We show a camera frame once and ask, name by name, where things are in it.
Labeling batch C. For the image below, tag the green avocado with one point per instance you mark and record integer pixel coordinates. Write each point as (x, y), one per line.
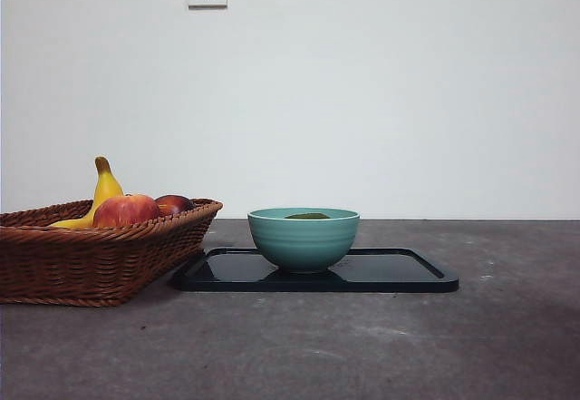
(307, 215)

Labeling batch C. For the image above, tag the teal ceramic bowl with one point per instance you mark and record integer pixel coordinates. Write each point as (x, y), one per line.
(303, 246)

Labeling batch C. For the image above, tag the dark rectangular tray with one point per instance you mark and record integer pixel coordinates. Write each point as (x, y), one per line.
(399, 273)

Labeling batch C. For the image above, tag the brown woven wicker basket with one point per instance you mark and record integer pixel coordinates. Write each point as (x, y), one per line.
(90, 264)

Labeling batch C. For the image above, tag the yellow banana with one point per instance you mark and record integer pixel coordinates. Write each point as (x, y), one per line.
(106, 184)

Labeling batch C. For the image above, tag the dark red peach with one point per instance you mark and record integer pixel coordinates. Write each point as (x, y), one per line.
(174, 202)

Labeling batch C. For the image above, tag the red yellow apple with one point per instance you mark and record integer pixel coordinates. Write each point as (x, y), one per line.
(127, 211)

